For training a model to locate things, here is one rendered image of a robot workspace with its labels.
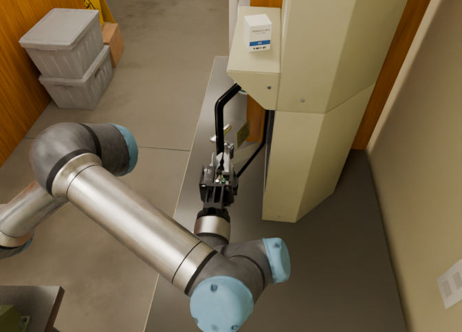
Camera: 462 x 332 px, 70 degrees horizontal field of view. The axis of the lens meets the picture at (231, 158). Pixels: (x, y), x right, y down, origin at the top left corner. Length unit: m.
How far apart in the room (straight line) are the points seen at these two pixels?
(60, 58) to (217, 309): 2.69
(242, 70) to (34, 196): 0.53
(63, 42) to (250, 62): 2.28
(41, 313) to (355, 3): 1.07
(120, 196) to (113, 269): 1.67
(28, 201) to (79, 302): 1.37
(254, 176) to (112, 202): 0.79
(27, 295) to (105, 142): 0.62
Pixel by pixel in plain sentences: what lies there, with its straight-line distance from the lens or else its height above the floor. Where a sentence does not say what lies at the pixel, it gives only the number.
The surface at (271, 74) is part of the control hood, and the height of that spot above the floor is 1.51.
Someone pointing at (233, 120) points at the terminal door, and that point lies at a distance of 0.94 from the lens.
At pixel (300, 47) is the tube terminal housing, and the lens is 0.69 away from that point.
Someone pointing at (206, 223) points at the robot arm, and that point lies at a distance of 0.66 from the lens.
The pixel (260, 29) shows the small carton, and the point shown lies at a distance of 0.77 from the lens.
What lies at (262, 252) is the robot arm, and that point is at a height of 1.39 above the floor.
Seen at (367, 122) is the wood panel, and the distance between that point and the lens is 1.33.
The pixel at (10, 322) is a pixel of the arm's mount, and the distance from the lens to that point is 1.07.
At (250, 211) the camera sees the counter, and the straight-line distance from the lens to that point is 1.15.
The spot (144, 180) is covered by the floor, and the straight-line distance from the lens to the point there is 2.51.
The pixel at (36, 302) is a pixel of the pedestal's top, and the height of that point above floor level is 0.94.
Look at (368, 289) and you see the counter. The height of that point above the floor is 0.94.
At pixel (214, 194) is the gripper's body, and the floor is 1.35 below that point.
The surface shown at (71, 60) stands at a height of 0.51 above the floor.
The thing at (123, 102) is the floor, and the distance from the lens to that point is 3.24.
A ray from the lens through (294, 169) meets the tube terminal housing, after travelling 0.92.
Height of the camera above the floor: 1.90
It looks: 48 degrees down
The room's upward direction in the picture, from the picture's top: straight up
